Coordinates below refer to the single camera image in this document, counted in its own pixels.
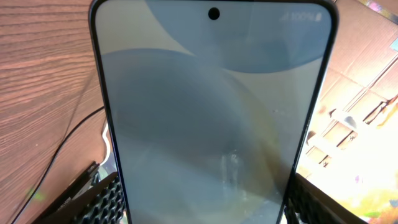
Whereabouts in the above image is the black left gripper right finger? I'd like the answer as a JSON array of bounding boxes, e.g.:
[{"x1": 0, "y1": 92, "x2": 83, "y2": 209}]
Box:
[{"x1": 284, "y1": 173, "x2": 367, "y2": 224}]

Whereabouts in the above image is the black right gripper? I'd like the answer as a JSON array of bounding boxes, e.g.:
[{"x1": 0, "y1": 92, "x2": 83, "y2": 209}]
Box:
[{"x1": 37, "y1": 162, "x2": 100, "y2": 220}]

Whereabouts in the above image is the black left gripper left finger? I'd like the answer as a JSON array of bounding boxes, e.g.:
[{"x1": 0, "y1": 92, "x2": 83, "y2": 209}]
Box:
[{"x1": 34, "y1": 172, "x2": 124, "y2": 224}]

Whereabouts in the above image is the black USB charging cable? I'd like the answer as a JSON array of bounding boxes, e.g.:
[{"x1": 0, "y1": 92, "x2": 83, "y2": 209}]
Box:
[{"x1": 11, "y1": 106, "x2": 106, "y2": 224}]

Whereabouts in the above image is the Samsung Galaxy smartphone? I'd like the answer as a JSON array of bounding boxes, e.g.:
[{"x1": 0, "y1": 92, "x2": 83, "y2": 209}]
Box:
[{"x1": 88, "y1": 0, "x2": 338, "y2": 224}]

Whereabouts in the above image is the cardboard backdrop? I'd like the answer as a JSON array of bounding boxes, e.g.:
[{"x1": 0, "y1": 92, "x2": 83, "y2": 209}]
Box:
[{"x1": 297, "y1": 0, "x2": 397, "y2": 223}]

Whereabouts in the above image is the white power strip cord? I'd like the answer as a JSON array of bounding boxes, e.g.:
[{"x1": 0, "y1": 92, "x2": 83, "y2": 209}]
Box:
[{"x1": 99, "y1": 121, "x2": 112, "y2": 166}]

